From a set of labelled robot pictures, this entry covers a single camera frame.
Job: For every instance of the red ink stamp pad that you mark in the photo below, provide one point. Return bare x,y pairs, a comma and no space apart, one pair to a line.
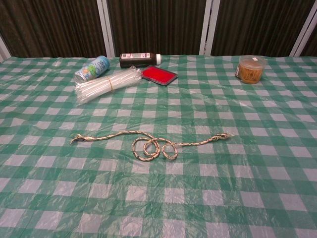
159,75

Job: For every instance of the green checkered plastic tablecloth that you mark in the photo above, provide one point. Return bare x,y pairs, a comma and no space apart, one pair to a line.
158,173

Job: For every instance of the dark brown labelled bottle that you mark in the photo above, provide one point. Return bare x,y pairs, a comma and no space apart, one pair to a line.
138,59

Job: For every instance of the bundle of clear wrapped straws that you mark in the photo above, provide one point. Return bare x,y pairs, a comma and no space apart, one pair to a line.
104,85

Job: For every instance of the blue printed drink can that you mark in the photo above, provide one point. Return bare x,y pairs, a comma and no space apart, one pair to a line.
91,70

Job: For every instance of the clear tub of rubber bands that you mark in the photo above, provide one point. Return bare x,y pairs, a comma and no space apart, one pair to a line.
250,70

